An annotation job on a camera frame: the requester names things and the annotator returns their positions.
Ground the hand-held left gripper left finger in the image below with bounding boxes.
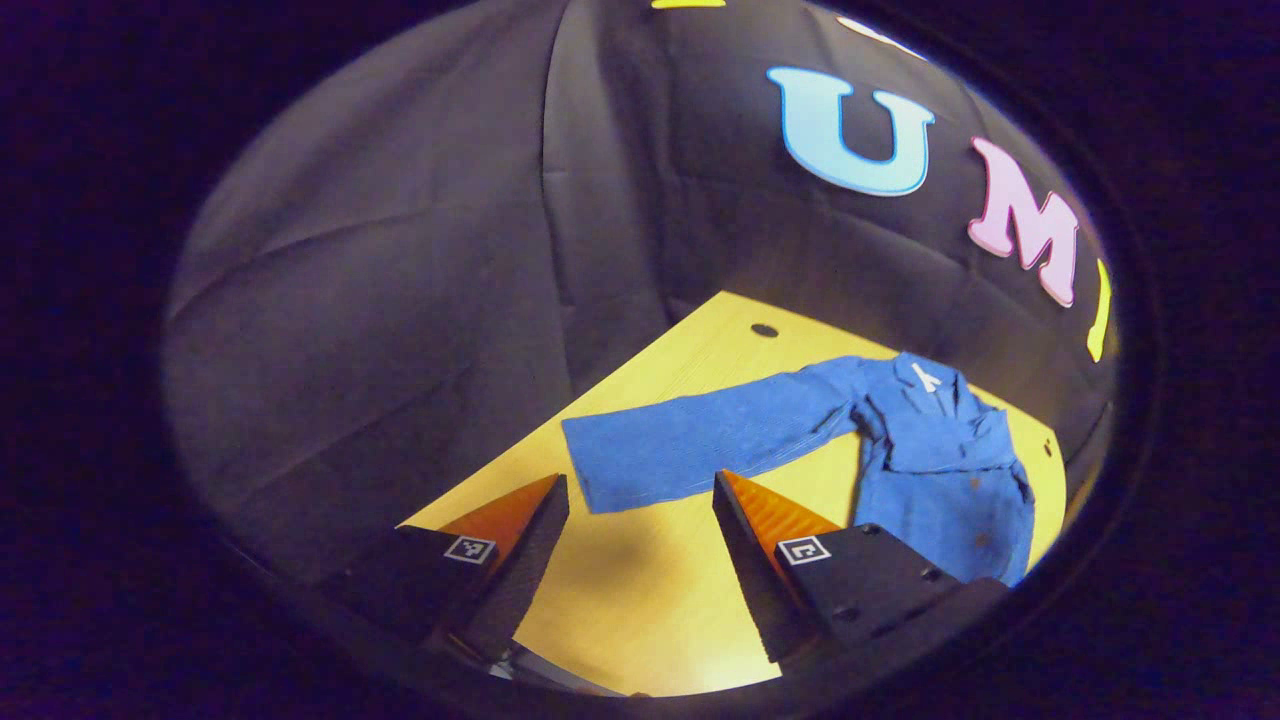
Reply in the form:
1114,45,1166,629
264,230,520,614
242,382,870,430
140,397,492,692
335,473,571,663

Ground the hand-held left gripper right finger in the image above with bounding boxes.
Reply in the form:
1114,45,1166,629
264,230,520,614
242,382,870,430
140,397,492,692
712,470,1011,666

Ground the blue corduroy jacket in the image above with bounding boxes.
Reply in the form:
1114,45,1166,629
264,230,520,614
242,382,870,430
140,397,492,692
562,352,1036,588

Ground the black backdrop cloth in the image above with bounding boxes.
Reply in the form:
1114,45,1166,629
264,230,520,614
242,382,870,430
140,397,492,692
165,0,1116,591

